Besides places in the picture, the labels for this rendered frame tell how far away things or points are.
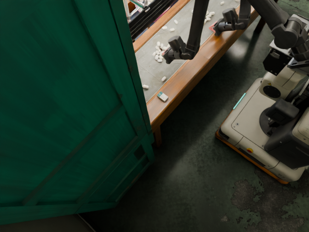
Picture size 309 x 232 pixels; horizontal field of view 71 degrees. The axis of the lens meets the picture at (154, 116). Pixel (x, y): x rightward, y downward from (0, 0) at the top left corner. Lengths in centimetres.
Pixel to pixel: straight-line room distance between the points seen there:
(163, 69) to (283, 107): 74
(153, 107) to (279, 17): 73
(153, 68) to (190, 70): 24
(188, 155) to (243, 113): 58
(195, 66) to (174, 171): 95
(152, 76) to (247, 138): 88
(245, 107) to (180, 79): 73
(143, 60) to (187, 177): 105
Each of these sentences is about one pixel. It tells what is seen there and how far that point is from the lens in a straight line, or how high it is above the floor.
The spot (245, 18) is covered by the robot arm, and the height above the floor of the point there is 95.
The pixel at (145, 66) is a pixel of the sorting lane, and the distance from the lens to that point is 144.
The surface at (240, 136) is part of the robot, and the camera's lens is 180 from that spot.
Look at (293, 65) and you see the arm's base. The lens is 104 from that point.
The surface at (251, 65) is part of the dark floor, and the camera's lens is 247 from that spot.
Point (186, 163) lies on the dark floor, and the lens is 195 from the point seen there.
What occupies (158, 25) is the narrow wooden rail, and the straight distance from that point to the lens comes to 161.
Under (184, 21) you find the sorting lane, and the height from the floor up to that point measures 74.
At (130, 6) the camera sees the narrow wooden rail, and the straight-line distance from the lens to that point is 181.
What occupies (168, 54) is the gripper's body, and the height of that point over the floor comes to 89.
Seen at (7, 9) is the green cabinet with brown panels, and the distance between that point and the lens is 35.
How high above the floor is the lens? 192
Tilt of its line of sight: 69 degrees down
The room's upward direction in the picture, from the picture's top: 9 degrees counter-clockwise
